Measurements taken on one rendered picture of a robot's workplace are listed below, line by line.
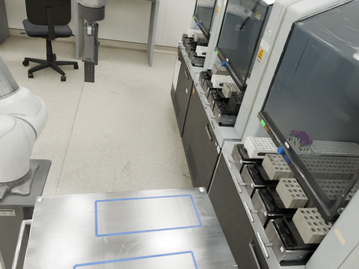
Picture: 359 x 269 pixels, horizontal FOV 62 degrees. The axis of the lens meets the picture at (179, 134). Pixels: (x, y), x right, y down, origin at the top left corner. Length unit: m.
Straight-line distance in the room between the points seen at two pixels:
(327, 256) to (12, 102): 1.23
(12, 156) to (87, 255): 0.47
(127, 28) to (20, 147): 3.71
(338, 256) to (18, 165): 1.10
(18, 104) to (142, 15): 3.55
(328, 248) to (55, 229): 0.84
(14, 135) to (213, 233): 0.76
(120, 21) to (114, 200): 3.84
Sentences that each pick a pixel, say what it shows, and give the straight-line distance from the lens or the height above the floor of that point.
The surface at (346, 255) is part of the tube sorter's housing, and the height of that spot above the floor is 0.94.
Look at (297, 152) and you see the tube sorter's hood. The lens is 1.18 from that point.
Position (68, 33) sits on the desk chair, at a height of 0.51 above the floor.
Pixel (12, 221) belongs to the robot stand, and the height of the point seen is 0.55.
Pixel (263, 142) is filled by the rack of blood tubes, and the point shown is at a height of 0.87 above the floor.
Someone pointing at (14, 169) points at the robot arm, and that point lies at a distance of 1.25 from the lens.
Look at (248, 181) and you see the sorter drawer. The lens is 1.36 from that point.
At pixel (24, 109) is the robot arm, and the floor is 0.95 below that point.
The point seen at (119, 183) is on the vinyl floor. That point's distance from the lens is 2.31.
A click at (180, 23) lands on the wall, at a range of 4.78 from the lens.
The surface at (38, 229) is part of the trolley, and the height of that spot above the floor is 0.82.
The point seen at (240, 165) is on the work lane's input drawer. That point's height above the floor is 0.77.
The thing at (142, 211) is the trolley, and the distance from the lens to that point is 1.06.
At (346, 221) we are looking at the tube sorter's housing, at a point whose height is 1.02.
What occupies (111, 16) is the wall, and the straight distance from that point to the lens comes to 4.71.
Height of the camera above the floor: 1.63
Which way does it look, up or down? 34 degrees down
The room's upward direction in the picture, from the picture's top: 11 degrees clockwise
